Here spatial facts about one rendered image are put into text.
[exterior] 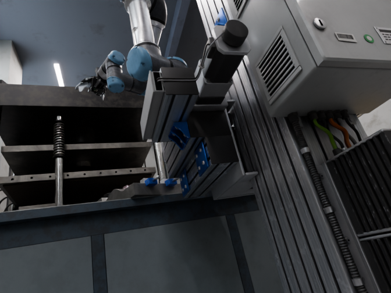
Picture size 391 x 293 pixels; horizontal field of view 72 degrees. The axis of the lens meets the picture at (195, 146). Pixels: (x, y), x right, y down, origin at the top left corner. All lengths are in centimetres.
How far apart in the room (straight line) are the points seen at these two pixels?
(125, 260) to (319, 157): 88
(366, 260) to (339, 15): 52
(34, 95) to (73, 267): 155
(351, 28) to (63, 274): 120
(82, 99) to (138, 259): 153
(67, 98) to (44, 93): 17
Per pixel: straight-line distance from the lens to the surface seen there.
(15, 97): 246
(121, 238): 127
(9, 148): 240
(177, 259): 130
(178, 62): 116
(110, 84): 132
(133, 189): 123
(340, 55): 61
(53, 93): 246
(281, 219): 79
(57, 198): 212
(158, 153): 228
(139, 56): 106
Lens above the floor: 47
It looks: 23 degrees up
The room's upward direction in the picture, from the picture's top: 13 degrees counter-clockwise
